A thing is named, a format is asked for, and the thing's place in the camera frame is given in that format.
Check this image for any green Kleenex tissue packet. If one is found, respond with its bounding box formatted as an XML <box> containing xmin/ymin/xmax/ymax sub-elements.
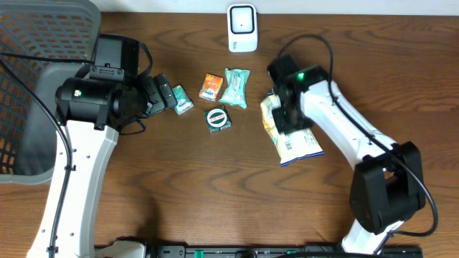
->
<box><xmin>172</xmin><ymin>85</ymin><xmax>194</xmax><ymax>115</ymax></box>

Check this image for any grey plastic mesh basket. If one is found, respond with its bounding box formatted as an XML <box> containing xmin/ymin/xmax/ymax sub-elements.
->
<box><xmin>1</xmin><ymin>0</ymin><xmax>101</xmax><ymax>184</ymax></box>

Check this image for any white barcode scanner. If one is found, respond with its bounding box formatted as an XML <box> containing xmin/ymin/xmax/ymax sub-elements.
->
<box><xmin>227</xmin><ymin>4</ymin><xmax>258</xmax><ymax>53</ymax></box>

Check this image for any black right camera cable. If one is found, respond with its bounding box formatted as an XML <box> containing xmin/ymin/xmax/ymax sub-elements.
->
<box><xmin>275</xmin><ymin>34</ymin><xmax>439</xmax><ymax>238</ymax></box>

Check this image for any black left camera cable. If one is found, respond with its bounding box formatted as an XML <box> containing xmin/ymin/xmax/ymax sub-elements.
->
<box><xmin>0</xmin><ymin>52</ymin><xmax>96</xmax><ymax>258</ymax></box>

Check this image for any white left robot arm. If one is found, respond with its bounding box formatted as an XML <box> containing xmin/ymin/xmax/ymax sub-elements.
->
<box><xmin>27</xmin><ymin>34</ymin><xmax>177</xmax><ymax>257</ymax></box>

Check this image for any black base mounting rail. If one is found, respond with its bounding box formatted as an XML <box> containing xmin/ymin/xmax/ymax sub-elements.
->
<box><xmin>95</xmin><ymin>244</ymin><xmax>424</xmax><ymax>258</ymax></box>

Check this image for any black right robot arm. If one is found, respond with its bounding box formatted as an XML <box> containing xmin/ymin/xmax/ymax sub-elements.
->
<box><xmin>267</xmin><ymin>55</ymin><xmax>426</xmax><ymax>254</ymax></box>

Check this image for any dark green Zam-Buk box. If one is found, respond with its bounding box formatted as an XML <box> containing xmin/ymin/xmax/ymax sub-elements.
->
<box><xmin>204</xmin><ymin>105</ymin><xmax>232</xmax><ymax>134</ymax></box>

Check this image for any large yellow snack bag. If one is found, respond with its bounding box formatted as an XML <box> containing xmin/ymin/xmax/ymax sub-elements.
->
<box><xmin>260</xmin><ymin>92</ymin><xmax>324</xmax><ymax>167</ymax></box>

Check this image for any black camera cable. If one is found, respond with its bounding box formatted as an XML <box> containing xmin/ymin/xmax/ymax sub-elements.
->
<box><xmin>0</xmin><ymin>52</ymin><xmax>96</xmax><ymax>258</ymax></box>
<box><xmin>275</xmin><ymin>34</ymin><xmax>439</xmax><ymax>238</ymax></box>

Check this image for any orange tissue packet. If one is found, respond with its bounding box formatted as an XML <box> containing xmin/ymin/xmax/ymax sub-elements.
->
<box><xmin>199</xmin><ymin>74</ymin><xmax>224</xmax><ymax>101</ymax></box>

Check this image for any light teal snack packet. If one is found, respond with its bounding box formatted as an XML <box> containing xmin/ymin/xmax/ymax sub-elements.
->
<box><xmin>219</xmin><ymin>68</ymin><xmax>250</xmax><ymax>109</ymax></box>

